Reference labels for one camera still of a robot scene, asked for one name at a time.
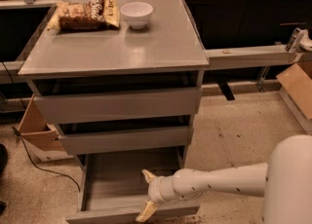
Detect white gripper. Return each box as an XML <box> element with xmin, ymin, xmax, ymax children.
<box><xmin>136</xmin><ymin>169</ymin><xmax>179</xmax><ymax>222</ymax></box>

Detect grey bottom drawer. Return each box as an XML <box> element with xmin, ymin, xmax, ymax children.
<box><xmin>65</xmin><ymin>146</ymin><xmax>201</xmax><ymax>224</ymax></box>

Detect grey drawer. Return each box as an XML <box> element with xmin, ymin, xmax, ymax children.
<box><xmin>59</xmin><ymin>115</ymin><xmax>193</xmax><ymax>155</ymax></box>
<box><xmin>34</xmin><ymin>72</ymin><xmax>202</xmax><ymax>124</ymax></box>
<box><xmin>65</xmin><ymin>146</ymin><xmax>201</xmax><ymax>224</ymax></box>

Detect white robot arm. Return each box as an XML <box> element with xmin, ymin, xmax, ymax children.
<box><xmin>136</xmin><ymin>135</ymin><xmax>312</xmax><ymax>224</ymax></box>

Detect grey middle drawer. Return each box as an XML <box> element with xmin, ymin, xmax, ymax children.
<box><xmin>59</xmin><ymin>115</ymin><xmax>193</xmax><ymax>155</ymax></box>

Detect grey drawer cabinet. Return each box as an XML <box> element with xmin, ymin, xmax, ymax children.
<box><xmin>18</xmin><ymin>0</ymin><xmax>210</xmax><ymax>170</ymax></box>

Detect grey top drawer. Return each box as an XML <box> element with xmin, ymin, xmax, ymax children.
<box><xmin>34</xmin><ymin>72</ymin><xmax>202</xmax><ymax>124</ymax></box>

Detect left cardboard box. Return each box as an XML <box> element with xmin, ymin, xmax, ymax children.
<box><xmin>18</xmin><ymin>97</ymin><xmax>64</xmax><ymax>152</ymax></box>

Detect cardboard box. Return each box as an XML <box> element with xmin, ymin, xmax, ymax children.
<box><xmin>18</xmin><ymin>97</ymin><xmax>64</xmax><ymax>152</ymax></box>
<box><xmin>277</xmin><ymin>61</ymin><xmax>312</xmax><ymax>119</ymax></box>

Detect black object at left edge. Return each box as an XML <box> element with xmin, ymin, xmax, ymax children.
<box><xmin>0</xmin><ymin>144</ymin><xmax>8</xmax><ymax>173</ymax></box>

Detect white bowl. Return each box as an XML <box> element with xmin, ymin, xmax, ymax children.
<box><xmin>120</xmin><ymin>2</ymin><xmax>153</xmax><ymax>29</ymax></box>

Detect brown snack bag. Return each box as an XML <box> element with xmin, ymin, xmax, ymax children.
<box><xmin>47</xmin><ymin>0</ymin><xmax>120</xmax><ymax>31</ymax></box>

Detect right cardboard box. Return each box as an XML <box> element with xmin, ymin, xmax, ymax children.
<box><xmin>277</xmin><ymin>61</ymin><xmax>312</xmax><ymax>119</ymax></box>

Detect black cable on floor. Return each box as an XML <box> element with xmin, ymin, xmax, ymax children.
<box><xmin>12</xmin><ymin>127</ymin><xmax>81</xmax><ymax>193</ymax></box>

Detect grey metal rail frame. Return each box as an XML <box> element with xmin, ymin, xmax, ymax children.
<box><xmin>0</xmin><ymin>0</ymin><xmax>312</xmax><ymax>84</ymax></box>

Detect white device on rail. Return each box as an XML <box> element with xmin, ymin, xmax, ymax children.
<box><xmin>286</xmin><ymin>27</ymin><xmax>312</xmax><ymax>53</ymax></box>

